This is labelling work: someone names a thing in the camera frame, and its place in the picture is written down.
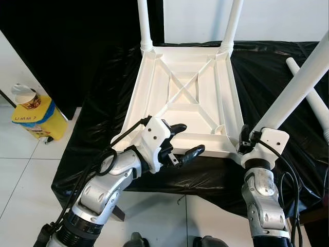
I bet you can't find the black robot right foot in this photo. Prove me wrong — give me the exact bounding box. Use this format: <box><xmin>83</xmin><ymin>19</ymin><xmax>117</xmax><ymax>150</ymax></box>
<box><xmin>193</xmin><ymin>236</ymin><xmax>229</xmax><ymax>247</ymax></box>

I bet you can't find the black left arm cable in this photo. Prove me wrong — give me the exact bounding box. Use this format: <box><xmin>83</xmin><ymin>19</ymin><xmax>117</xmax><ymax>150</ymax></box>
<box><xmin>49</xmin><ymin>116</ymin><xmax>152</xmax><ymax>242</ymax></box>

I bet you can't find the dark wooden table leg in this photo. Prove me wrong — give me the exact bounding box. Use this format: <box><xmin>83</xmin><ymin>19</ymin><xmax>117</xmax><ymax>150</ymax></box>
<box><xmin>301</xmin><ymin>206</ymin><xmax>329</xmax><ymax>224</ymax></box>
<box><xmin>111</xmin><ymin>203</ymin><xmax>126</xmax><ymax>222</ymax></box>

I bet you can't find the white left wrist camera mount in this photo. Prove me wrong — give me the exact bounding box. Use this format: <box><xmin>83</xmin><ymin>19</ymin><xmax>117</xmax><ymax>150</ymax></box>
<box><xmin>136</xmin><ymin>116</ymin><xmax>171</xmax><ymax>173</ymax></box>

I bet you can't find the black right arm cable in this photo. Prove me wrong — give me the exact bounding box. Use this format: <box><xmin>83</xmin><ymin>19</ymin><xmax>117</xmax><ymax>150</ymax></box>
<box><xmin>257</xmin><ymin>139</ymin><xmax>301</xmax><ymax>247</ymax></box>

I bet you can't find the yellow and blue carton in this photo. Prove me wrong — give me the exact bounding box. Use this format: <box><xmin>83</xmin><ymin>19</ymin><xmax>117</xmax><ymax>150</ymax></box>
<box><xmin>11</xmin><ymin>95</ymin><xmax>68</xmax><ymax>140</ymax></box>

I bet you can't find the printed paper cup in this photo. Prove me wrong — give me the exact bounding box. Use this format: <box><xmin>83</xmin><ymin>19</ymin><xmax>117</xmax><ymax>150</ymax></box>
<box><xmin>11</xmin><ymin>83</ymin><xmax>42</xmax><ymax>110</ymax></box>

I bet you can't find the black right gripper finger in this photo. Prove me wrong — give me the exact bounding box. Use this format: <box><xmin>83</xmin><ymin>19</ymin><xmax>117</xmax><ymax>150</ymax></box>
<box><xmin>239</xmin><ymin>123</ymin><xmax>251</xmax><ymax>152</ymax></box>

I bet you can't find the black robot left foot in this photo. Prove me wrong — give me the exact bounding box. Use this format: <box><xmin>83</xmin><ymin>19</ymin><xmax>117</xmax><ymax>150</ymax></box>
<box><xmin>123</xmin><ymin>233</ymin><xmax>151</xmax><ymax>247</ymax></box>

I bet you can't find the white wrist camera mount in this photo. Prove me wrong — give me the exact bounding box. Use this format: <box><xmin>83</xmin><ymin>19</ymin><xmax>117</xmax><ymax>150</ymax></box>
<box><xmin>136</xmin><ymin>116</ymin><xmax>171</xmax><ymax>173</ymax></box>
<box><xmin>242</xmin><ymin>129</ymin><xmax>289</xmax><ymax>168</ymax></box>

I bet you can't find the black plastic tablecloth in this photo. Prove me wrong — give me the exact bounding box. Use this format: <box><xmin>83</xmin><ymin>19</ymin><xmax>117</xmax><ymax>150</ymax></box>
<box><xmin>51</xmin><ymin>40</ymin><xmax>329</xmax><ymax>217</ymax></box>

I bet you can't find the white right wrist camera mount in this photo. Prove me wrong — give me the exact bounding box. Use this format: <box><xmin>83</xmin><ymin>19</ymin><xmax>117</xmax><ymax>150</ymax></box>
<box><xmin>242</xmin><ymin>129</ymin><xmax>289</xmax><ymax>168</ymax></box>

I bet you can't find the black robot foot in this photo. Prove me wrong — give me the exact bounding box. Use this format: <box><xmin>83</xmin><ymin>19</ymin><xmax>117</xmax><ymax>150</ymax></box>
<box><xmin>193</xmin><ymin>236</ymin><xmax>229</xmax><ymax>247</ymax></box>
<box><xmin>123</xmin><ymin>233</ymin><xmax>151</xmax><ymax>247</ymax></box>

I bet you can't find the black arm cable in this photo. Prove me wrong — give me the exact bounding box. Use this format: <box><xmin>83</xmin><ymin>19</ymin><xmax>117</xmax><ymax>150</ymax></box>
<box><xmin>257</xmin><ymin>139</ymin><xmax>301</xmax><ymax>247</ymax></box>
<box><xmin>49</xmin><ymin>116</ymin><xmax>152</xmax><ymax>242</ymax></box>

